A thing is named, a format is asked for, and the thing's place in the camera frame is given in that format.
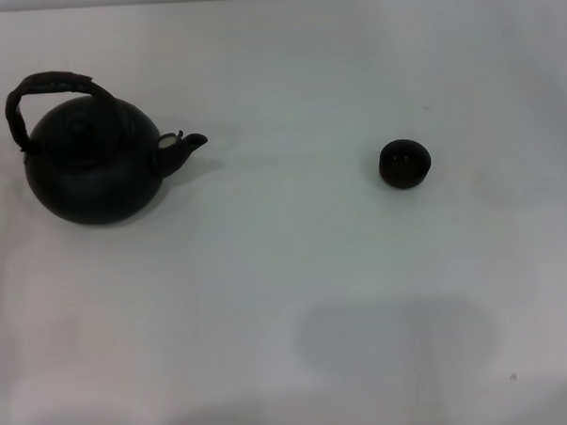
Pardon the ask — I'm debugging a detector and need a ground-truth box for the small black teacup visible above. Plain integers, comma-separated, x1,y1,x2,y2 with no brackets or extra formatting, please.
377,137,434,192

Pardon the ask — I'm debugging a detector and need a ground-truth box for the black round teapot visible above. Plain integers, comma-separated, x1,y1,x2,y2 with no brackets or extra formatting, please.
4,63,213,230

